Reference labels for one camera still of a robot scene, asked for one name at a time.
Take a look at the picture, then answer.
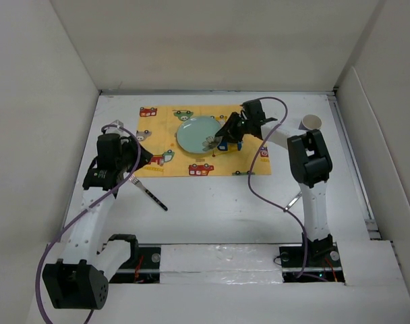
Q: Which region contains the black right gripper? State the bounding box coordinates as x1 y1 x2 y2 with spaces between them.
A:
214 111 252 144

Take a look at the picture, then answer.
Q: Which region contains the black handled fork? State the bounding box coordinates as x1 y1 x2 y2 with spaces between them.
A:
129 175 168 211

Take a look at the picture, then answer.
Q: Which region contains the yellow cartoon print cloth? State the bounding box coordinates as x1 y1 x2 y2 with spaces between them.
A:
135 105 271 178

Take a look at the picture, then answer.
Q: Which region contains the light green floral plate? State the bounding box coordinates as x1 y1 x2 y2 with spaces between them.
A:
176 116 222 155

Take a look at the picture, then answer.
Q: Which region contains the silver spoon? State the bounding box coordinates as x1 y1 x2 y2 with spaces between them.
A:
283 192 302 213

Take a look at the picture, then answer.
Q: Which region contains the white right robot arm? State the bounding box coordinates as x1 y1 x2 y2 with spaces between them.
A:
215 97 332 266

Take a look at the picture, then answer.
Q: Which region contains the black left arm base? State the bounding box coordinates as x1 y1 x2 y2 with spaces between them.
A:
107 234 161 284

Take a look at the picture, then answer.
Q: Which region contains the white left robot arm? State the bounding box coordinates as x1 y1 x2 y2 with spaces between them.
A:
42 133 152 310

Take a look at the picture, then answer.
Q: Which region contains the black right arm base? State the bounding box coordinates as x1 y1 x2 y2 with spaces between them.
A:
273 234 345 283

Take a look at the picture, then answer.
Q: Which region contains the white lavender cup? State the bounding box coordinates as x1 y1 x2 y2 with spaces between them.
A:
299 114 322 131

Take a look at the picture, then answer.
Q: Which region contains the aluminium table edge rail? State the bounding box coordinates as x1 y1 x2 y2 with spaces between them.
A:
327 92 382 240

